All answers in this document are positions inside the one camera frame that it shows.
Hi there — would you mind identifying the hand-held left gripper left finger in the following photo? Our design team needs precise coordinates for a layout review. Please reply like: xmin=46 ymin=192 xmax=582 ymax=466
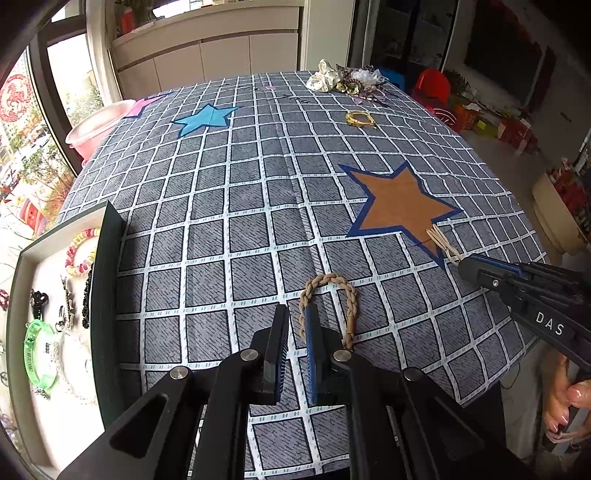
xmin=58 ymin=305 xmax=290 ymax=480

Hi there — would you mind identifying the dark beaded bracelet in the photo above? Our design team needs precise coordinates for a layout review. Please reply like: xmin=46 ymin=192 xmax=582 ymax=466
xmin=82 ymin=262 xmax=96 ymax=329

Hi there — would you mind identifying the person's right hand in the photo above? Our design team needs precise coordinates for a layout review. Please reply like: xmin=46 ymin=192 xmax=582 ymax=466
xmin=542 ymin=354 xmax=591 ymax=442

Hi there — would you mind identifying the red plastic stool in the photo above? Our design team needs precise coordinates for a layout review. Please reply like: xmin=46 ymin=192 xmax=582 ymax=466
xmin=410 ymin=69 xmax=454 ymax=112

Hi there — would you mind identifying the pink and yellow bead bracelet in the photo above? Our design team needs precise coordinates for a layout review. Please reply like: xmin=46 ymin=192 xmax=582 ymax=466
xmin=64 ymin=226 xmax=101 ymax=278

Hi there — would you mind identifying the cream satin scrunchie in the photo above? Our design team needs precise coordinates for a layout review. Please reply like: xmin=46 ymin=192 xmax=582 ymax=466
xmin=305 ymin=59 xmax=343 ymax=93

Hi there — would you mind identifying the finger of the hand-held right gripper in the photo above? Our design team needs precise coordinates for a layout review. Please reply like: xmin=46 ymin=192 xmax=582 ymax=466
xmin=462 ymin=255 xmax=527 ymax=278
xmin=458 ymin=268 xmax=523 ymax=296

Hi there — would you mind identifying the braided tan rope bracelet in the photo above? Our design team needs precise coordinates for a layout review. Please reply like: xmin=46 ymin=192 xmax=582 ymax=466
xmin=298 ymin=272 xmax=359 ymax=350

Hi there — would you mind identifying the pile of hair accessories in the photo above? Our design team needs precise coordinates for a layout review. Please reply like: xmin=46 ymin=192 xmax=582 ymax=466
xmin=335 ymin=65 xmax=391 ymax=105

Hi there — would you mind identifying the yellow cord bracelet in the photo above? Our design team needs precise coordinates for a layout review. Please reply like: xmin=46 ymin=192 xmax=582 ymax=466
xmin=345 ymin=110 xmax=376 ymax=129

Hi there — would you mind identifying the pink plastic basin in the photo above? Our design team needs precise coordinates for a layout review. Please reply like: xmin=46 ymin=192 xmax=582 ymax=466
xmin=65 ymin=99 xmax=137 ymax=160

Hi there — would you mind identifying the red paper window decoration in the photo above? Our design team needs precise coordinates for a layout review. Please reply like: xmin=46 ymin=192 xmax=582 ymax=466
xmin=0 ymin=73 xmax=34 ymax=124

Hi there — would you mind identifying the green translucent bangle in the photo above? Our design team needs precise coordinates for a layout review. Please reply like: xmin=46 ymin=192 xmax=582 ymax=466
xmin=23 ymin=320 xmax=60 ymax=387

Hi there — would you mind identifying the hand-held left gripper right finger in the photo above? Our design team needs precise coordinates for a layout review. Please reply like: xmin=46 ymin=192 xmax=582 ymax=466
xmin=305 ymin=305 xmax=539 ymax=480

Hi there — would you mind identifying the white wall cabinet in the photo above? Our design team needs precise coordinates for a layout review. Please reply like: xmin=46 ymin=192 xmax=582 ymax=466
xmin=108 ymin=4 xmax=306 ymax=100

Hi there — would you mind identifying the black hair clip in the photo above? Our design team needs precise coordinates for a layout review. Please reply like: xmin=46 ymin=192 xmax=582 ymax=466
xmin=30 ymin=288 xmax=49 ymax=319

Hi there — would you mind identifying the cream round stool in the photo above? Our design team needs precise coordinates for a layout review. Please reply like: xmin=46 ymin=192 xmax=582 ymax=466
xmin=531 ymin=170 xmax=583 ymax=256

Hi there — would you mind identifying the grey checkered star blanket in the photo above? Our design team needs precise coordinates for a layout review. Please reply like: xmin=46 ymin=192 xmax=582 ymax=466
xmin=58 ymin=69 xmax=551 ymax=479

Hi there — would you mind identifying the dark-framed jewelry tray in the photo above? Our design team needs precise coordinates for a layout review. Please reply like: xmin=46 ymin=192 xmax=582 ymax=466
xmin=4 ymin=200 xmax=128 ymax=480

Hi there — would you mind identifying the beige string bracelet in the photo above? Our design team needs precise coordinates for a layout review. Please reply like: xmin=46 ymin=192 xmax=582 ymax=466
xmin=427 ymin=225 xmax=463 ymax=265

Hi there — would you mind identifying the pile of colourful boxes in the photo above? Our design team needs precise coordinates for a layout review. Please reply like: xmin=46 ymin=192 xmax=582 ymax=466
xmin=451 ymin=100 xmax=539 ymax=154

